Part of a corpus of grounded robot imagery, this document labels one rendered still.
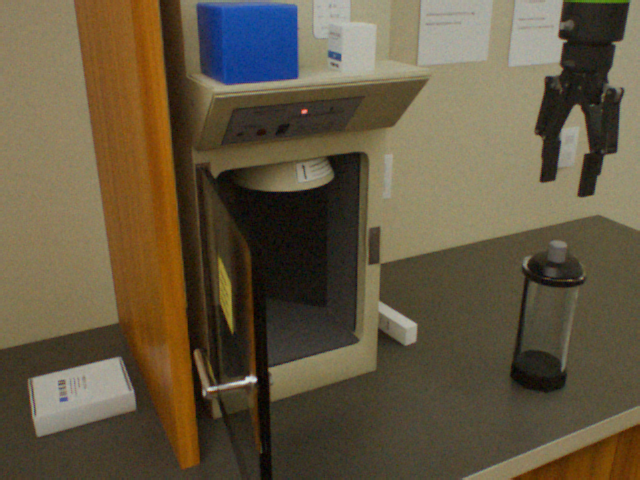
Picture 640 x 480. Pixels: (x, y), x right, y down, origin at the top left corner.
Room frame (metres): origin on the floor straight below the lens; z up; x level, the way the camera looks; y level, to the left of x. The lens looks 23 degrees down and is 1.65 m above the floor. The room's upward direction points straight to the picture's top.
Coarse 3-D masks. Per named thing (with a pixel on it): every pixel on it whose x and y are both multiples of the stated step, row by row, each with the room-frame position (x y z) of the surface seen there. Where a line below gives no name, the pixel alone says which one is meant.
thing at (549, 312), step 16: (528, 272) 0.99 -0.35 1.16; (528, 288) 0.99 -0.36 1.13; (544, 288) 0.97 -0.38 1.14; (560, 288) 0.96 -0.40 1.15; (576, 288) 0.97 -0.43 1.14; (528, 304) 0.99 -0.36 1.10; (544, 304) 0.97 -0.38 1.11; (560, 304) 0.96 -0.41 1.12; (576, 304) 0.98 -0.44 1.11; (528, 320) 0.98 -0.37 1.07; (544, 320) 0.96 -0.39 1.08; (560, 320) 0.96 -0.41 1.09; (528, 336) 0.98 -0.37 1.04; (544, 336) 0.96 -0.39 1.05; (560, 336) 0.96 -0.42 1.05; (528, 352) 0.97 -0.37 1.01; (544, 352) 0.96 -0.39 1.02; (560, 352) 0.96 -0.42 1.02; (528, 368) 0.97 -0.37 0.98; (544, 368) 0.96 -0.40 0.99; (560, 368) 0.97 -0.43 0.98
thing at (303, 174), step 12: (324, 156) 1.03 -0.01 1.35; (240, 168) 1.01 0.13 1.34; (252, 168) 0.99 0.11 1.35; (264, 168) 0.98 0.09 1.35; (276, 168) 0.98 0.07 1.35; (288, 168) 0.98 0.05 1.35; (300, 168) 0.98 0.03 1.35; (312, 168) 0.99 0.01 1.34; (324, 168) 1.01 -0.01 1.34; (240, 180) 1.00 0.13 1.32; (252, 180) 0.98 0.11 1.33; (264, 180) 0.97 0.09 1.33; (276, 180) 0.97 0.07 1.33; (288, 180) 0.97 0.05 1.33; (300, 180) 0.97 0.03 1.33; (312, 180) 0.98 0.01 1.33; (324, 180) 1.00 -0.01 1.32
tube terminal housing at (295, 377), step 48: (192, 0) 0.89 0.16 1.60; (240, 0) 0.92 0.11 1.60; (288, 0) 0.95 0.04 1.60; (384, 0) 1.02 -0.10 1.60; (192, 48) 0.89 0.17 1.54; (384, 48) 1.02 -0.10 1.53; (288, 144) 0.95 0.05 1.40; (336, 144) 0.98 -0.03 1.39; (384, 144) 1.02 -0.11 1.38; (192, 192) 0.89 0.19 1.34; (192, 240) 0.91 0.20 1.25; (192, 288) 0.94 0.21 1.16; (192, 336) 0.96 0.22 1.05; (288, 384) 0.94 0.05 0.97
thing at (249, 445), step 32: (224, 224) 0.71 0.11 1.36; (224, 256) 0.72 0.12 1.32; (256, 256) 0.58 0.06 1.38; (256, 288) 0.58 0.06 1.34; (224, 320) 0.75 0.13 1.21; (256, 320) 0.58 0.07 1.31; (224, 352) 0.77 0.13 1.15; (256, 352) 0.58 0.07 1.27; (256, 384) 0.58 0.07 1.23; (224, 416) 0.80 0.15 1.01; (256, 416) 0.59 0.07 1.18; (256, 448) 0.60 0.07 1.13
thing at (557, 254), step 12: (540, 252) 1.03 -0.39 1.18; (552, 252) 1.00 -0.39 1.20; (564, 252) 0.99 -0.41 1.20; (528, 264) 1.01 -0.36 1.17; (540, 264) 0.99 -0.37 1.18; (552, 264) 0.98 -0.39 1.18; (564, 264) 0.98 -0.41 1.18; (576, 264) 0.98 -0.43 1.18; (552, 276) 0.96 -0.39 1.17; (564, 276) 0.96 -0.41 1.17; (576, 276) 0.97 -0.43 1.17
